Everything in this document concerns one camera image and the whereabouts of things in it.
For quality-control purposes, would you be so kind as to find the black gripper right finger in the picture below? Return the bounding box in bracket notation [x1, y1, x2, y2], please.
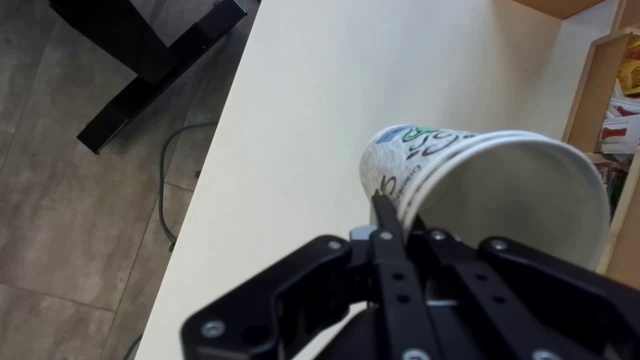
[407, 225, 640, 360]

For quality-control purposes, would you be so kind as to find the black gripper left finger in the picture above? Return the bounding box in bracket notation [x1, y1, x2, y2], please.
[180, 195, 439, 360]

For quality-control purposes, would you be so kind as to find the patterned paper cup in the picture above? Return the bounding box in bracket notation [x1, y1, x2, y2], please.
[360, 124, 609, 270]
[374, 127, 538, 210]

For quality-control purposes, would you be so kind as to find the wooden tea organizer rack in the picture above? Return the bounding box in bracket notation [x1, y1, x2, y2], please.
[513, 0, 640, 289]

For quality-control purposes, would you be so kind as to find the black table base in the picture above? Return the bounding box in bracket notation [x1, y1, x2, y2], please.
[47, 0, 245, 155]

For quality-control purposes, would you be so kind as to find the black floor cable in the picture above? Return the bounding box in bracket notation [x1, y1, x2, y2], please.
[121, 120, 218, 360]

